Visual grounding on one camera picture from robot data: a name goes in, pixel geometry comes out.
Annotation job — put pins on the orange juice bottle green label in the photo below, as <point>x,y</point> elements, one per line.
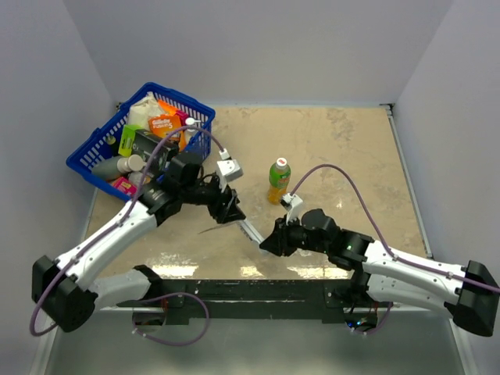
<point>279,176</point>

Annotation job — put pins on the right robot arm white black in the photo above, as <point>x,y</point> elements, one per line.
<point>469,295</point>

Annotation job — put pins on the lime green box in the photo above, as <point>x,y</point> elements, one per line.
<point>127,139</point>

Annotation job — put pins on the orange razor blade package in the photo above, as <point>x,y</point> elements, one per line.
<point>164,124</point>

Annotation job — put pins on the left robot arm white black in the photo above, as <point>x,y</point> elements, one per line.
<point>66,288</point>

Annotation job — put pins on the beige cloth bag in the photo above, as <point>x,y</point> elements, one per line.
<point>144,110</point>

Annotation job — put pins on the grey bottle beige cap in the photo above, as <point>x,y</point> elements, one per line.
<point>118,166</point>

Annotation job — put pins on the amber bottle white label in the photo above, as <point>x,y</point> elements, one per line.
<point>135,178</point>

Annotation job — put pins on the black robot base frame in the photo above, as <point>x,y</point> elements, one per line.
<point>329,301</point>

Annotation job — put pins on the clear handle screwdriver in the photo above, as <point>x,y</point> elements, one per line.
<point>211,228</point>

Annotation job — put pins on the blue plastic basket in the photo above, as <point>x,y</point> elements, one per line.
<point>95,149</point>

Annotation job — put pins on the pink product box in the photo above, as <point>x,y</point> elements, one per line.
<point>123,185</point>

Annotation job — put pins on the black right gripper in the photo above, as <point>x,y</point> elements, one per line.
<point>278,243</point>

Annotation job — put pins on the white pump bottle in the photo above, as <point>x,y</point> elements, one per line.
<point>192,128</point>

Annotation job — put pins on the white remote control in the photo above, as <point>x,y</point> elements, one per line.
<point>252,234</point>

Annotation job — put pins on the black product box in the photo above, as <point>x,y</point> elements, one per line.
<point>144,144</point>

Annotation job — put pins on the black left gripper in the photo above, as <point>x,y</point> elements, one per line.
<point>228,212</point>

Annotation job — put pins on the aluminium table edge rail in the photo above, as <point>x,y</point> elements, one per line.
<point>388,108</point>

